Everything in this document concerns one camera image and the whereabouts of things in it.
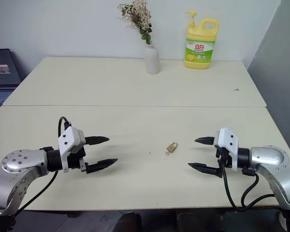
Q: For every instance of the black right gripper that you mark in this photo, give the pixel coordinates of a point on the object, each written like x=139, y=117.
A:
x=223, y=159

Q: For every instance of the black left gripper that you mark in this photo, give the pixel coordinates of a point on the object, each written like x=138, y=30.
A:
x=75, y=160

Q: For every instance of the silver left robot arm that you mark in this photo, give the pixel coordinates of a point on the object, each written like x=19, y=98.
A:
x=19, y=166

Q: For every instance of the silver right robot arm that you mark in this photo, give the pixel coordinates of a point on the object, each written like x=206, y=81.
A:
x=268, y=157

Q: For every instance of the small brass padlock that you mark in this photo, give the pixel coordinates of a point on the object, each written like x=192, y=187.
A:
x=171, y=148

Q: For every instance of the white ceramic vase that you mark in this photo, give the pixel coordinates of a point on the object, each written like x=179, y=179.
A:
x=152, y=59

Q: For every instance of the yellow detergent pump bottle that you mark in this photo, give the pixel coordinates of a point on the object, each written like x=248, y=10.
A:
x=199, y=46

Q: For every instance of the dark open laptop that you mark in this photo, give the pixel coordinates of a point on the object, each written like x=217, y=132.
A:
x=2, y=70

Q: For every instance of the dried flower bouquet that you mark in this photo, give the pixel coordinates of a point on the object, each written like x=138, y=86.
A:
x=136, y=17

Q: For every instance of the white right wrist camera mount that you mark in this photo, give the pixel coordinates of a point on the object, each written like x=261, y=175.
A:
x=228, y=142

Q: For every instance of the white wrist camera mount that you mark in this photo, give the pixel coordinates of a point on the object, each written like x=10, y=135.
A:
x=68, y=139
x=228, y=142

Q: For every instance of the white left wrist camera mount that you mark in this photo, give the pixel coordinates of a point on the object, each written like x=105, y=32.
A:
x=68, y=139

